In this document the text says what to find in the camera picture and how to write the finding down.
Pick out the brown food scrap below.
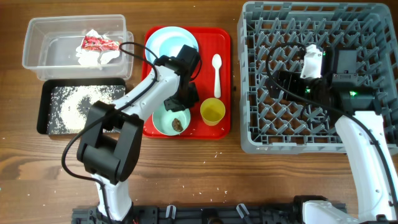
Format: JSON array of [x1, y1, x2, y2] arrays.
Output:
[[172, 118, 183, 132]]

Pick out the clear plastic bin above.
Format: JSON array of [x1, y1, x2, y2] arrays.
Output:
[[22, 14, 134, 80]]

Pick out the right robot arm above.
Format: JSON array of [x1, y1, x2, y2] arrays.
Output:
[[266, 44, 397, 223]]

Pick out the grey dishwasher rack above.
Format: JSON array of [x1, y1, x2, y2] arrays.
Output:
[[237, 1, 397, 154]]

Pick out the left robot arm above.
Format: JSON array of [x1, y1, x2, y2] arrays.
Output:
[[72, 45, 200, 223]]

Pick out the black plastic tray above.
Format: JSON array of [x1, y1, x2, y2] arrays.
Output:
[[37, 78, 126, 136]]

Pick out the large white plate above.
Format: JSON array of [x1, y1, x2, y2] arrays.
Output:
[[145, 26, 199, 64]]

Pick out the spilled white rice pile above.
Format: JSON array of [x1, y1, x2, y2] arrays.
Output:
[[47, 85, 126, 135]]

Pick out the mint green bowl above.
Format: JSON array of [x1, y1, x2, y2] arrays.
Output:
[[152, 103, 191, 136]]

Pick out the red snack wrapper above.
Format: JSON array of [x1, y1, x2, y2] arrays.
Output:
[[81, 36, 121, 51]]

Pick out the yellow plastic cup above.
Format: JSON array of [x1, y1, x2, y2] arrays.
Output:
[[200, 98, 226, 126]]

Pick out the white plastic spoon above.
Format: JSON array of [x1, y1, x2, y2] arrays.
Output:
[[212, 54, 222, 98]]

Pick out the red serving tray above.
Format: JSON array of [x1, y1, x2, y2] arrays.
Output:
[[137, 26, 232, 140]]

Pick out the white napkin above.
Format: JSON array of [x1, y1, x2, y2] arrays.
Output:
[[76, 29, 120, 67]]

